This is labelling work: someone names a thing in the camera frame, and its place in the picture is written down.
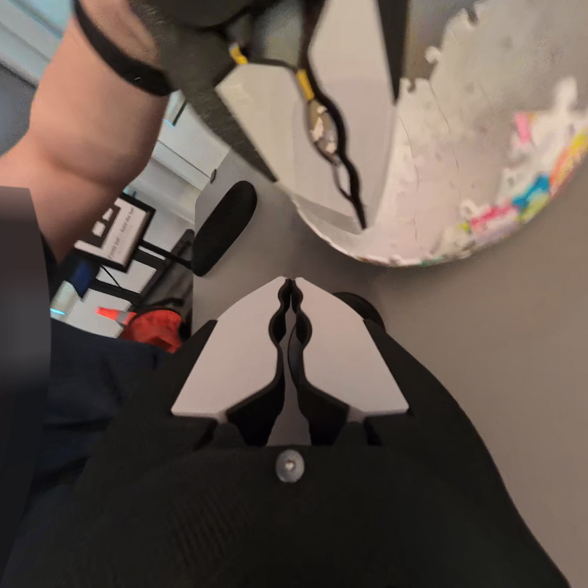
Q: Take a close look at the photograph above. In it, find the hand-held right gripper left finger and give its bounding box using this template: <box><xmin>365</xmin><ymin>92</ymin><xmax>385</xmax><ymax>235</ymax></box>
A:
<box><xmin>170</xmin><ymin>277</ymin><xmax>296</xmax><ymax>445</ymax></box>

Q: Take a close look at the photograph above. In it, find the white task sign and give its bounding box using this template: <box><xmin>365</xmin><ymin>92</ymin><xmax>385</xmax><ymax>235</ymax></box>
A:
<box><xmin>73</xmin><ymin>193</ymin><xmax>157</xmax><ymax>272</ymax></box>

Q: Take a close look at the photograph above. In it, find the black round ball stand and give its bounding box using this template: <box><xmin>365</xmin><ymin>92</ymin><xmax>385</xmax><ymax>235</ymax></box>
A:
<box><xmin>333</xmin><ymin>292</ymin><xmax>386</xmax><ymax>331</ymax></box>

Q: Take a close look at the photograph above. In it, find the black wristband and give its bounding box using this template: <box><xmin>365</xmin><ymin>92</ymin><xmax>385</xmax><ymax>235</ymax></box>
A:
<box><xmin>73</xmin><ymin>0</ymin><xmax>179</xmax><ymax>97</ymax></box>

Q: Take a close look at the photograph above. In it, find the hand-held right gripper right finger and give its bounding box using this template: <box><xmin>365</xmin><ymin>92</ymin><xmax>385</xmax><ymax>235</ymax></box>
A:
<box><xmin>288</xmin><ymin>277</ymin><xmax>410</xmax><ymax>445</ymax></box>

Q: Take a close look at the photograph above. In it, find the person's left hand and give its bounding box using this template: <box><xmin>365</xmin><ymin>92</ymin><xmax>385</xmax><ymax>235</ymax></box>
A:
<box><xmin>93</xmin><ymin>0</ymin><xmax>174</xmax><ymax>77</ymax></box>

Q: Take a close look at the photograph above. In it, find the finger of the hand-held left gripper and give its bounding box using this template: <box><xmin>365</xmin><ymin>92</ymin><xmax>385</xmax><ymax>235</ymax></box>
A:
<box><xmin>216</xmin><ymin>60</ymin><xmax>366</xmax><ymax>236</ymax></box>
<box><xmin>307</xmin><ymin>0</ymin><xmax>398</xmax><ymax>229</ymax></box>

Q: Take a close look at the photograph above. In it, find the partly built puzzle ball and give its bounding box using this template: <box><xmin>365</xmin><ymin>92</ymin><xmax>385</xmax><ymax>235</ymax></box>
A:
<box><xmin>294</xmin><ymin>0</ymin><xmax>588</xmax><ymax>268</ymax></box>

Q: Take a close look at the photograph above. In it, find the person's left forearm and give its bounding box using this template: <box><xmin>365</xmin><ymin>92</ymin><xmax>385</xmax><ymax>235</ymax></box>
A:
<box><xmin>0</xmin><ymin>9</ymin><xmax>173</xmax><ymax>263</ymax></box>

